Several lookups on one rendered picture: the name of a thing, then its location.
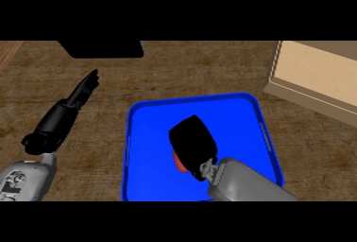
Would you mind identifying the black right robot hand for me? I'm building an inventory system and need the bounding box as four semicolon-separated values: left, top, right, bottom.
167;114;220;182

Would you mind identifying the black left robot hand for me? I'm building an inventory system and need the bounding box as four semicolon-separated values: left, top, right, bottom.
20;69;101;156

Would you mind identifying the red bell pepper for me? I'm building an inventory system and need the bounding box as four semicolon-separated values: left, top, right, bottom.
172;149;191;174

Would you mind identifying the blue plastic tray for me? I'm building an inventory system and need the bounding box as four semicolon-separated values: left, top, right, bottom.
120;92;287;202

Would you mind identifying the cardboard box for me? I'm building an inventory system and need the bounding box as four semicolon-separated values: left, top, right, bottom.
263;41;357;128

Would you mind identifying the black appliance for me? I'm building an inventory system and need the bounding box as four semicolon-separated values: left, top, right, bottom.
58;41;145;60

